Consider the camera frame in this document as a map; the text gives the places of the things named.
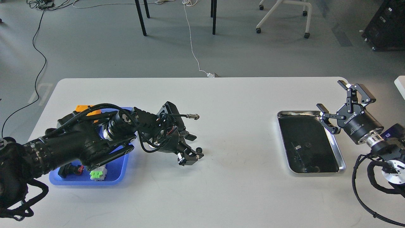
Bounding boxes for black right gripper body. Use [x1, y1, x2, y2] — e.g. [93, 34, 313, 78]
[337, 106, 384, 145]

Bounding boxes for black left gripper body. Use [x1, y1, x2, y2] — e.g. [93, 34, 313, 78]
[149, 125, 190, 155]

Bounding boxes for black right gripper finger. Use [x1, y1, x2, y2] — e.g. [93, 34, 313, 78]
[337, 80, 376, 110]
[316, 103, 342, 135]

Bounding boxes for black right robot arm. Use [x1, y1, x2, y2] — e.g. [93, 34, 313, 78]
[317, 80, 404, 185]

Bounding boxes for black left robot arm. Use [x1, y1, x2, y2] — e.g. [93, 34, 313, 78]
[0, 101, 204, 221]

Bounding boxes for orange industrial part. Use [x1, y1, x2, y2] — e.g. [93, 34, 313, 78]
[75, 105, 102, 125]

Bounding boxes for silver metal tray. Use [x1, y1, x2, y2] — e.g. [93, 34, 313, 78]
[277, 110, 346, 176]

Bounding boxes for white object at right edge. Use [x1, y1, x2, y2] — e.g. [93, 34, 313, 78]
[394, 75, 405, 99]

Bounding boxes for blue plastic tray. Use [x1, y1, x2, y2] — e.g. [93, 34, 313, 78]
[49, 107, 139, 186]

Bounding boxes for black equipment case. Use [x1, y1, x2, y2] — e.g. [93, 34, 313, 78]
[362, 0, 405, 51]

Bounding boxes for green and grey connector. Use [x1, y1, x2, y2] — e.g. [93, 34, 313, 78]
[90, 165, 108, 181]

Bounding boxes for white rolling chair base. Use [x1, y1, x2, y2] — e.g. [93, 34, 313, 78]
[256, 0, 313, 39]

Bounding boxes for black and red connector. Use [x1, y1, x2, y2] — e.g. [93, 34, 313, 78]
[58, 163, 84, 179]

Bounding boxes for black table legs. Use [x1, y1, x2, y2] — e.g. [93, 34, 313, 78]
[134, 0, 218, 36]

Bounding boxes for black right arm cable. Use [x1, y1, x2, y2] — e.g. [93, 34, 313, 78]
[351, 154, 405, 226]

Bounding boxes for white cable on floor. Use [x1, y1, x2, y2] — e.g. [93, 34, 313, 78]
[73, 0, 215, 78]

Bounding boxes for black cable on floor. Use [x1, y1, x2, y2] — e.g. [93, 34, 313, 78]
[0, 0, 72, 140]

